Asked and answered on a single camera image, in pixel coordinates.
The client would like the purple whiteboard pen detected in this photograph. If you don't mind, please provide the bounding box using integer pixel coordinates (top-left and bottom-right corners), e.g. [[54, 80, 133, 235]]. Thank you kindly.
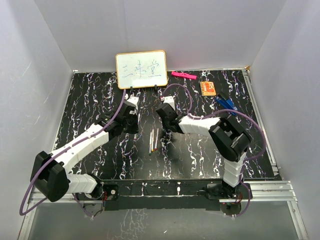
[[133, 113, 141, 141]]

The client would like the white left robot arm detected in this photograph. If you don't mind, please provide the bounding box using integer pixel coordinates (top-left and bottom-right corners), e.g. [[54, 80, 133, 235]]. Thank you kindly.
[[30, 96, 139, 202]]

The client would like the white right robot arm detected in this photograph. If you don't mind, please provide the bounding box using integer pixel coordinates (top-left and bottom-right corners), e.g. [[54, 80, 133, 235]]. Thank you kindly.
[[156, 103, 252, 199]]

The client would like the red whiteboard pen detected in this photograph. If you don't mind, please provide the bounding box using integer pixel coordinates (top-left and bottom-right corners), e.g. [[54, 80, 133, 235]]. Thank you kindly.
[[154, 128, 159, 151]]

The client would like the yellow whiteboard pen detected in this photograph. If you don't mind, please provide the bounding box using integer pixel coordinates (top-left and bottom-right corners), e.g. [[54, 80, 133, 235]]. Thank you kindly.
[[151, 128, 155, 152]]

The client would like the green whiteboard pen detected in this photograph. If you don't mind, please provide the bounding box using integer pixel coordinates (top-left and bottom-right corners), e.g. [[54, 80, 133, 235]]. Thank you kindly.
[[148, 131, 153, 156]]

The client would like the orange card pack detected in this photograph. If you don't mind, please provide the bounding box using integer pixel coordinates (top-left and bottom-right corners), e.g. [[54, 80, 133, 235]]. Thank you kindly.
[[200, 81, 217, 97]]

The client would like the small framed whiteboard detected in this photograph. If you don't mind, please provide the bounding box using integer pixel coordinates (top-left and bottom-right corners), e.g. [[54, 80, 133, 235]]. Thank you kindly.
[[115, 50, 168, 90]]

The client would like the blue stapler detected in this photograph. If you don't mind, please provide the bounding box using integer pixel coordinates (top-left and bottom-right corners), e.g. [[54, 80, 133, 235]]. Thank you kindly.
[[215, 92, 238, 111]]

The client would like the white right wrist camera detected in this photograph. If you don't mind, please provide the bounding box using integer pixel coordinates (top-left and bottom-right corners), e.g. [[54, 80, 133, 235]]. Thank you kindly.
[[160, 95, 175, 110]]

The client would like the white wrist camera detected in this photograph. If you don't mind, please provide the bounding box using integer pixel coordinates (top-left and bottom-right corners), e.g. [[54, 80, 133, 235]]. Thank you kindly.
[[160, 95, 175, 110], [124, 94, 140, 109]]

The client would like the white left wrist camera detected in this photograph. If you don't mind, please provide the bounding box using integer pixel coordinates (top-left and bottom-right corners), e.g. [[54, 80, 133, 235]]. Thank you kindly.
[[124, 94, 140, 109]]

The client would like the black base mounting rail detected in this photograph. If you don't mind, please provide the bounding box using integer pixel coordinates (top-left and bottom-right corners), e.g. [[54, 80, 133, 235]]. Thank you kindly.
[[76, 179, 253, 212]]

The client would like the aluminium frame rail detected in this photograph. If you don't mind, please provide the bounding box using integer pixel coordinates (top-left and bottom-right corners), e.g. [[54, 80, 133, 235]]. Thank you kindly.
[[243, 69, 310, 240]]

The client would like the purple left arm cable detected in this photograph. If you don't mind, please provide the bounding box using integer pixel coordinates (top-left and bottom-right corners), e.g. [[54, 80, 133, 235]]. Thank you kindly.
[[19, 89, 127, 216]]

